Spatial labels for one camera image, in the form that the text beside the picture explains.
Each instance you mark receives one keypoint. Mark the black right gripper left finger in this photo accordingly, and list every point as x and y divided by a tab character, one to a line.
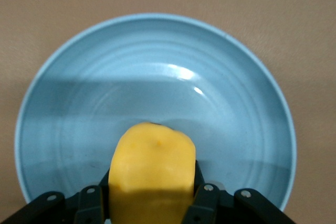
86	205

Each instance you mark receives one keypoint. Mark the yellow potato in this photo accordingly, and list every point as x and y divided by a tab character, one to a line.
152	169

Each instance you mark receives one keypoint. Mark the light blue plate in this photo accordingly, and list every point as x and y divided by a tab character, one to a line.
168	90

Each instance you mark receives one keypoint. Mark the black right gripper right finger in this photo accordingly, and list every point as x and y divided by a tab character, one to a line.
210	205

